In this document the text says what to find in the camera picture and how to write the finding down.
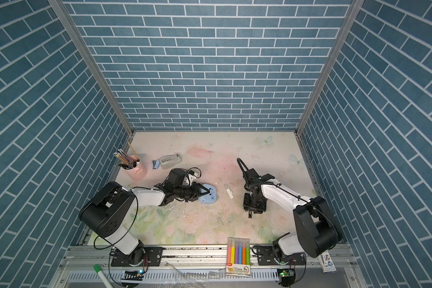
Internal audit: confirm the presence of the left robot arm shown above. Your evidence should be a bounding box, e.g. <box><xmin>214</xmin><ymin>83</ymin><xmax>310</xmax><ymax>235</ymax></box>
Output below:
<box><xmin>79</xmin><ymin>168</ymin><xmax>216</xmax><ymax>264</ymax></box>

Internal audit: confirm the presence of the highlighter marker pack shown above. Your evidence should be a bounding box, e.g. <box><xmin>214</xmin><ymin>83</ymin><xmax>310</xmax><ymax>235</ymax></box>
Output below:
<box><xmin>226</xmin><ymin>237</ymin><xmax>251</xmax><ymax>278</ymax></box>

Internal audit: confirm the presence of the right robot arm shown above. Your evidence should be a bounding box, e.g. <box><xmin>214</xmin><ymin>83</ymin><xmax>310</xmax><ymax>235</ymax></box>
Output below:
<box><xmin>236</xmin><ymin>158</ymin><xmax>343</xmax><ymax>262</ymax></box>

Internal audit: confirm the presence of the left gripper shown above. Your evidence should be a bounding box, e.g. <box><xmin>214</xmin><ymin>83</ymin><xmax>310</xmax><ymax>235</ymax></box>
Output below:
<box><xmin>173</xmin><ymin>182</ymin><xmax>210</xmax><ymax>202</ymax></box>

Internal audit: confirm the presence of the light blue alarm clock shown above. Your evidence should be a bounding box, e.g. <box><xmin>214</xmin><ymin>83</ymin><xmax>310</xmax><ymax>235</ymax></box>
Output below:
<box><xmin>198</xmin><ymin>184</ymin><xmax>217</xmax><ymax>205</ymax></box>

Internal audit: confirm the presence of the small blue white item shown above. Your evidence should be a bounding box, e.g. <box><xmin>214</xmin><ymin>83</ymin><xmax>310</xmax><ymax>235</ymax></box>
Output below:
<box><xmin>152</xmin><ymin>160</ymin><xmax>161</xmax><ymax>170</ymax></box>

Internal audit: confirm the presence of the pink pencil cup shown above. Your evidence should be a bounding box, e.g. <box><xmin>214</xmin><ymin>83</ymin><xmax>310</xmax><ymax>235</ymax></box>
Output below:
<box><xmin>113</xmin><ymin>142</ymin><xmax>148</xmax><ymax>181</ymax></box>

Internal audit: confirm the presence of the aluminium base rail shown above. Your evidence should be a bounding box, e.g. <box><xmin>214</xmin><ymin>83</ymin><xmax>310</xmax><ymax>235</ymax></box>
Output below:
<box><xmin>50</xmin><ymin>244</ymin><xmax>366</xmax><ymax>288</ymax></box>

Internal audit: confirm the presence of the green capped marker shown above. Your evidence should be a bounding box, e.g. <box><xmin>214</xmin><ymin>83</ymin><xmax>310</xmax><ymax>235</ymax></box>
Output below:
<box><xmin>93</xmin><ymin>265</ymin><xmax>113</xmax><ymax>288</ymax></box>

